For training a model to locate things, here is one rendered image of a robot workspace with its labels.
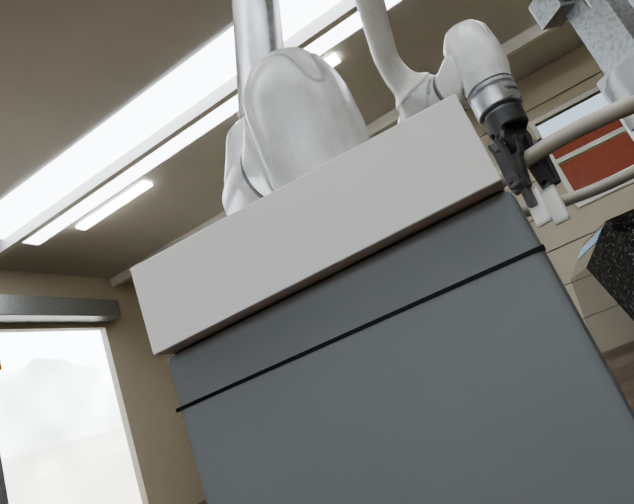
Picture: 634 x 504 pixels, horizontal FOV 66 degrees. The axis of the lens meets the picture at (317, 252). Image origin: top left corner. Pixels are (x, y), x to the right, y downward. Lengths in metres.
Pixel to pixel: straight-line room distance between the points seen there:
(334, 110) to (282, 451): 0.42
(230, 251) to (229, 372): 0.13
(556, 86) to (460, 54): 7.21
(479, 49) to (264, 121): 0.51
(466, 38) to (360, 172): 0.65
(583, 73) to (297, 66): 7.71
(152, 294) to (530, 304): 0.38
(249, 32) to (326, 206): 0.65
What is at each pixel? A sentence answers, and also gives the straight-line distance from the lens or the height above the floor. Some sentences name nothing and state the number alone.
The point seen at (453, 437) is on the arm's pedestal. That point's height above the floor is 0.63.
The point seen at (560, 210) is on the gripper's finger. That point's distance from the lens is 0.99.
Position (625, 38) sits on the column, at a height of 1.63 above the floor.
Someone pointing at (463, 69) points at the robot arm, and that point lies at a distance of 1.05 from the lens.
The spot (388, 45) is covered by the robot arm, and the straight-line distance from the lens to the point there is 1.14.
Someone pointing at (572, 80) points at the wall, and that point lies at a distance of 8.29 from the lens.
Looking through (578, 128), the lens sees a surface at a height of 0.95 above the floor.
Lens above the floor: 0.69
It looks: 17 degrees up
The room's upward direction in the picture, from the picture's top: 22 degrees counter-clockwise
